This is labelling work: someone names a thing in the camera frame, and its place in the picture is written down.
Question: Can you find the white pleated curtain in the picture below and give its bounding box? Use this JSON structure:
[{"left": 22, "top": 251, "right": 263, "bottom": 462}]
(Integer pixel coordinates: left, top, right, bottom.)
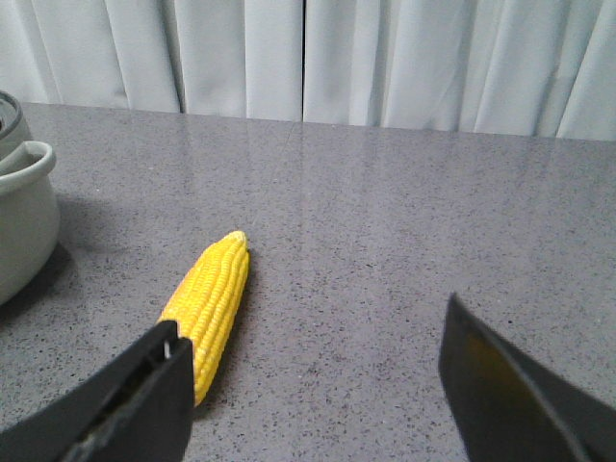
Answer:
[{"left": 1, "top": 1, "right": 615, "bottom": 141}]

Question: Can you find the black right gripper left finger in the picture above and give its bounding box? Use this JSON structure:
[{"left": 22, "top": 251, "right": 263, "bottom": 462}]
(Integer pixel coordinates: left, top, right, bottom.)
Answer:
[{"left": 1, "top": 321, "right": 193, "bottom": 461}]

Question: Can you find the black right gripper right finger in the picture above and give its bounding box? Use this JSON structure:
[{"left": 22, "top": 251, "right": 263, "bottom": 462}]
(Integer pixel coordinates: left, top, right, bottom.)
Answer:
[{"left": 439, "top": 295, "right": 615, "bottom": 461}]

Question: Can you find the yellow corn cob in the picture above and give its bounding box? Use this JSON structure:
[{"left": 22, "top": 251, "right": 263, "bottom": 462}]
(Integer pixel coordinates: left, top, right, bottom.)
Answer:
[{"left": 159, "top": 230, "right": 250, "bottom": 406}]

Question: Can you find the pale green electric cooking pot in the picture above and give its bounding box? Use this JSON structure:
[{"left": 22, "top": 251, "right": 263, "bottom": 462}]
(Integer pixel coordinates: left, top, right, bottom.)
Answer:
[{"left": 1, "top": 91, "right": 60, "bottom": 303}]

